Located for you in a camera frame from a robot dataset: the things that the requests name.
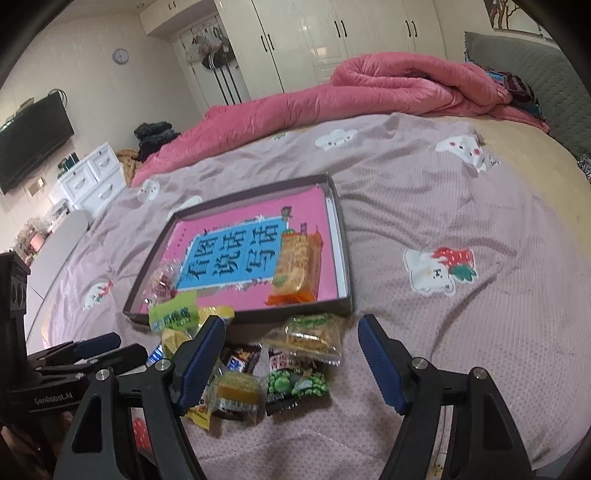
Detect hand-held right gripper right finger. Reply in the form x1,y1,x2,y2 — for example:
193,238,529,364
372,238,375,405
358,314,541,480

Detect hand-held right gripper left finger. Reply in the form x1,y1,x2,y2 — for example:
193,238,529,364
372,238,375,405
53,315,227,480

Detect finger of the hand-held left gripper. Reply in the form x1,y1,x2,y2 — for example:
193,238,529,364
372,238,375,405
28,332,122,366
39,343,149,385

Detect long yellow snack packet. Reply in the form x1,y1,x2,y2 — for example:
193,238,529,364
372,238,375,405
182,304,236,431

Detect green packet with yellow block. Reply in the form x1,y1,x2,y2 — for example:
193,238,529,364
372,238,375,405
148,295,200,358

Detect grey cardboard box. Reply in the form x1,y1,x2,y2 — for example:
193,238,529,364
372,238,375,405
122,172,354,329

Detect clear green-label cracker packet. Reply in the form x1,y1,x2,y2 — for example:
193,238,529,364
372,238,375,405
262,313,346,366

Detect person's left hand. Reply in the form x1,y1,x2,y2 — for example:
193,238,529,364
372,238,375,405
0,411,75,480

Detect dark blue snack packet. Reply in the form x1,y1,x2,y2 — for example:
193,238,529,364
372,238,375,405
217,342,262,376

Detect clear wrapped yellow cake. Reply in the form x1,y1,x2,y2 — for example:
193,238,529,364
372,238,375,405
210,371,265,423

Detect clear red candy packet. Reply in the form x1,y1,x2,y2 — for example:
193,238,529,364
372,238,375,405
142,263,178,308

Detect dark green pea packet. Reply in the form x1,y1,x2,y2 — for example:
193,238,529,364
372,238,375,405
264,348,329,416

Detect white bed footboard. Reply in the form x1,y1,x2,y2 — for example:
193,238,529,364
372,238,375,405
25,210,90,352

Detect orange snack packet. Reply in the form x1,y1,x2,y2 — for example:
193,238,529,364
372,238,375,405
264,229,324,306

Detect pink and blue book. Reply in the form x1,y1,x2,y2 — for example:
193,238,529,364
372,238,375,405
139,185,348,315

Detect printed mauve bedsheet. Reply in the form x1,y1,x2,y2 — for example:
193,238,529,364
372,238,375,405
25,111,568,480

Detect white drawer cabinet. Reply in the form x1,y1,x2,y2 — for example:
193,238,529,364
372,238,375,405
48,141,127,217

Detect tan knitted cloth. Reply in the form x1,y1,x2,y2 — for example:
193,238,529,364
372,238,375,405
115,148,140,188

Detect dark clothes pile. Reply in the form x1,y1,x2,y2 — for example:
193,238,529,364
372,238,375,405
134,121,181,162

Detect beige mattress cover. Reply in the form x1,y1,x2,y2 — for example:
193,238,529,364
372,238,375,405
471,113,591,467

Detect pink quilt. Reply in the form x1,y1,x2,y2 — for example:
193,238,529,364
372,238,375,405
131,53,552,188

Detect striped dark clothes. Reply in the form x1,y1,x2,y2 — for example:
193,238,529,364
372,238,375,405
485,67,550,123

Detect hanging bags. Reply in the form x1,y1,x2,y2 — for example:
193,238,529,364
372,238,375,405
185,25,232,70

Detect cream wardrobe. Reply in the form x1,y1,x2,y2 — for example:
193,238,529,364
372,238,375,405
139,0,446,114

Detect black wall television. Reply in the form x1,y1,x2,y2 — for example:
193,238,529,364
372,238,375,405
0,91,75,195

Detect tree wall painting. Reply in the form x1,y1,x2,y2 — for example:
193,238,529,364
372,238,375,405
482,0,522,28

